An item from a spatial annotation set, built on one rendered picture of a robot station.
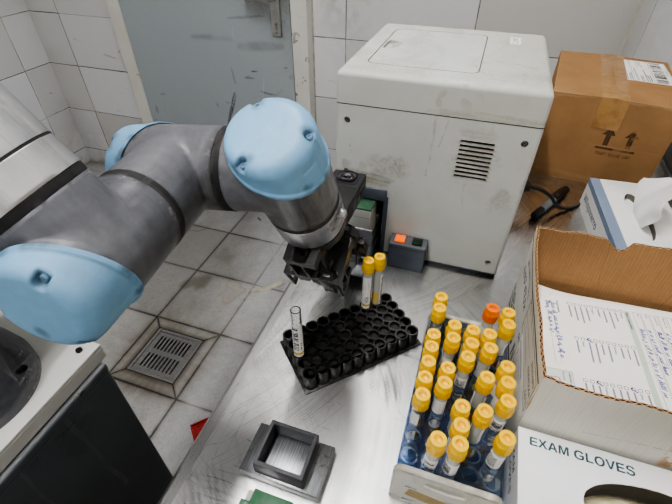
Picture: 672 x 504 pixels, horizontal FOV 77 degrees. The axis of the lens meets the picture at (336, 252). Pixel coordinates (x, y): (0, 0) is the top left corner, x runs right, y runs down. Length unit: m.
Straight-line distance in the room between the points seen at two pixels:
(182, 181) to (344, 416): 0.33
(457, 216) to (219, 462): 0.46
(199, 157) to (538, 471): 0.41
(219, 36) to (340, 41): 0.56
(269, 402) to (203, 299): 1.41
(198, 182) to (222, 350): 1.40
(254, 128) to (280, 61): 1.76
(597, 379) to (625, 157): 0.58
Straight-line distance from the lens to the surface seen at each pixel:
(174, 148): 0.37
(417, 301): 0.66
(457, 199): 0.65
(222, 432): 0.55
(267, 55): 2.11
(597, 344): 0.61
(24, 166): 0.30
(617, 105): 1.00
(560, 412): 0.48
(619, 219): 0.86
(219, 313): 1.86
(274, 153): 0.32
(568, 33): 1.93
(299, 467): 0.50
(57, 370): 0.65
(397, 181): 0.65
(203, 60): 2.30
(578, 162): 1.04
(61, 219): 0.30
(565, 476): 0.49
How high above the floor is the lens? 1.35
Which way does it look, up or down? 41 degrees down
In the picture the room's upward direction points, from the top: straight up
